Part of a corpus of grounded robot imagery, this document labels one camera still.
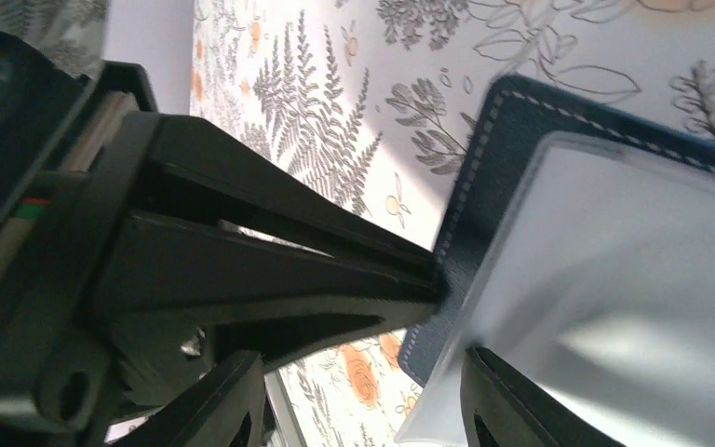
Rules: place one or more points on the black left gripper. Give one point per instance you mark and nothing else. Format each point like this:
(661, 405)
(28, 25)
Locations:
(59, 385)

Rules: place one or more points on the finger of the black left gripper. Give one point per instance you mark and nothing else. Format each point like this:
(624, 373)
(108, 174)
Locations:
(203, 175)
(177, 295)

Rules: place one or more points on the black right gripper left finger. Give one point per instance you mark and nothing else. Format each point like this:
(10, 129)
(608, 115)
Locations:
(224, 408)

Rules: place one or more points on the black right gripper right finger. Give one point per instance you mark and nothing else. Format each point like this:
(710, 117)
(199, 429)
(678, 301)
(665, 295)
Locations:
(501, 407)

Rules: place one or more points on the navy blue card holder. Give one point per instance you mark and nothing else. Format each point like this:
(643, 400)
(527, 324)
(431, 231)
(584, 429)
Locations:
(579, 247)

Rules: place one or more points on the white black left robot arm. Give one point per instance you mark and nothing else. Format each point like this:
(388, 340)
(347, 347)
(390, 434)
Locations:
(50, 120)

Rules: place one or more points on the floral patterned table cloth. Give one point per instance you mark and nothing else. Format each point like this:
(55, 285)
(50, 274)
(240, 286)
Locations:
(373, 104)

